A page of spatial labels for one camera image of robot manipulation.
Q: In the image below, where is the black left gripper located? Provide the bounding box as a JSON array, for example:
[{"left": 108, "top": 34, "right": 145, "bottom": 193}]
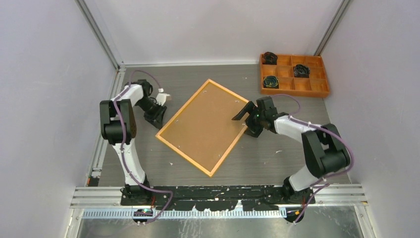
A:
[{"left": 137, "top": 98, "right": 167, "bottom": 130}]

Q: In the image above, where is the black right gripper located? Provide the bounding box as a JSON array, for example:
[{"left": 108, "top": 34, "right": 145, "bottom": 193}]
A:
[{"left": 233, "top": 101, "right": 266, "bottom": 137}]

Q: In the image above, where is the brown fibreboard backing board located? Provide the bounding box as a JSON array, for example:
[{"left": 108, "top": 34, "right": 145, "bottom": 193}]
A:
[{"left": 159, "top": 82, "right": 248, "bottom": 173}]

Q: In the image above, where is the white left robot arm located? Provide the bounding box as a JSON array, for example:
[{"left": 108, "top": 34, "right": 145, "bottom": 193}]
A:
[{"left": 100, "top": 79, "right": 170, "bottom": 205}]

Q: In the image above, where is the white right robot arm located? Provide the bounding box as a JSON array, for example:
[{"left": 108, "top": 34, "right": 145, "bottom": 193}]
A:
[{"left": 232, "top": 96, "right": 353, "bottom": 204}]

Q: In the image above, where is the orange compartment tray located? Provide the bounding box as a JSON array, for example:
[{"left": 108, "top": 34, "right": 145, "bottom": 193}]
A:
[{"left": 259, "top": 52, "right": 330, "bottom": 98}]

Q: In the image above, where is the black cable coil lower left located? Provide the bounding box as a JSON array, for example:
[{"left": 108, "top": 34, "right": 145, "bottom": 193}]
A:
[{"left": 263, "top": 75, "right": 279, "bottom": 89}]

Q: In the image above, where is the black cable coil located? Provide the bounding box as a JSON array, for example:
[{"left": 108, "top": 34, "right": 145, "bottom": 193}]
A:
[
  {"left": 262, "top": 52, "right": 278, "bottom": 65},
  {"left": 263, "top": 75, "right": 279, "bottom": 89},
  {"left": 293, "top": 64, "right": 311, "bottom": 78}
]

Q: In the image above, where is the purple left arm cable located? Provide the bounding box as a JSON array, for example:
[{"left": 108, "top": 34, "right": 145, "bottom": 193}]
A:
[{"left": 113, "top": 69, "right": 174, "bottom": 225}]

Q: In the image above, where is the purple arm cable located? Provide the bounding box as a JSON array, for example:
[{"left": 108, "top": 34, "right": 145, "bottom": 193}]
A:
[
  {"left": 113, "top": 69, "right": 174, "bottom": 225},
  {"left": 270, "top": 94, "right": 355, "bottom": 225}
]

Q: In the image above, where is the black cable coil top left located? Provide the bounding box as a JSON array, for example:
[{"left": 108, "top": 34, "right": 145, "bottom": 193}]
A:
[{"left": 262, "top": 52, "right": 278, "bottom": 65}]

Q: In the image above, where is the black cable coil centre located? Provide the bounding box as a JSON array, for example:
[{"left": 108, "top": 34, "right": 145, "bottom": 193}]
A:
[{"left": 293, "top": 64, "right": 311, "bottom": 78}]

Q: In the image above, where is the aluminium left side rail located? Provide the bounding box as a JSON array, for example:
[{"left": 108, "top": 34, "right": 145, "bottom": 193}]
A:
[{"left": 85, "top": 65, "right": 126, "bottom": 187}]

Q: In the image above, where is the aluminium rail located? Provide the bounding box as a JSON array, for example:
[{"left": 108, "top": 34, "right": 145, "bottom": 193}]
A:
[
  {"left": 85, "top": 65, "right": 126, "bottom": 187},
  {"left": 70, "top": 184, "right": 368, "bottom": 219}
]

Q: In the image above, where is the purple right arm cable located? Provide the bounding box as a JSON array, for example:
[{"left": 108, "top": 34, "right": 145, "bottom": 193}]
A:
[{"left": 270, "top": 94, "right": 355, "bottom": 225}]

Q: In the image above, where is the aluminium front rail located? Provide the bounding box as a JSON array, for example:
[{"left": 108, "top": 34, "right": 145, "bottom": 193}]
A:
[{"left": 70, "top": 184, "right": 368, "bottom": 219}]

